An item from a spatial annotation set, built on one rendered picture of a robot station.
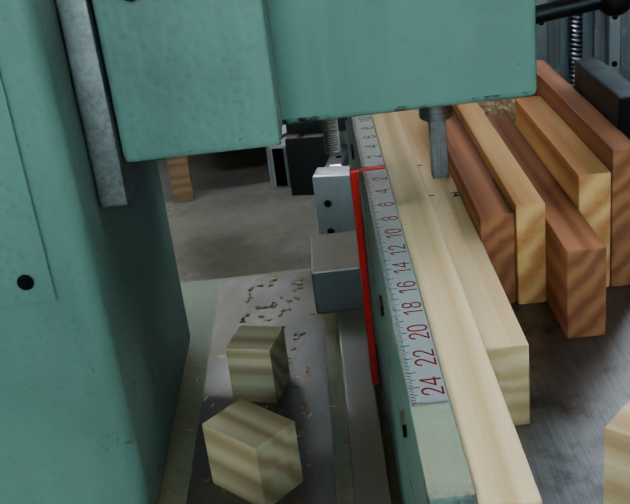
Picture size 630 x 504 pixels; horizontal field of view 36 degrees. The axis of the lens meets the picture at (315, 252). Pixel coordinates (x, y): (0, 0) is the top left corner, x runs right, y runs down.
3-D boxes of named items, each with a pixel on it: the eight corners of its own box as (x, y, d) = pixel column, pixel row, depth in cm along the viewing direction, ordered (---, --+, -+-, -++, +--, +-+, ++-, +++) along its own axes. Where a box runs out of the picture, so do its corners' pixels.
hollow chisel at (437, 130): (448, 177, 55) (443, 92, 53) (433, 178, 55) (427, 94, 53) (446, 171, 56) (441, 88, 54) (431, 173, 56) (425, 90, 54)
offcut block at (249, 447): (212, 483, 56) (200, 423, 54) (250, 455, 58) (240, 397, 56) (266, 511, 53) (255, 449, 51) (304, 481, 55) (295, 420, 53)
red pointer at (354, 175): (404, 382, 61) (386, 167, 55) (372, 386, 61) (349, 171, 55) (403, 375, 61) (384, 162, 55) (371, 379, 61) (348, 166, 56)
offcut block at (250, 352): (233, 401, 64) (224, 348, 62) (248, 376, 66) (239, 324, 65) (277, 403, 63) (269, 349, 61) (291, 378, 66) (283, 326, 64)
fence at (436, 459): (484, 630, 31) (477, 493, 29) (434, 635, 31) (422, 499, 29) (361, 116, 86) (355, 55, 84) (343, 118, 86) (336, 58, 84)
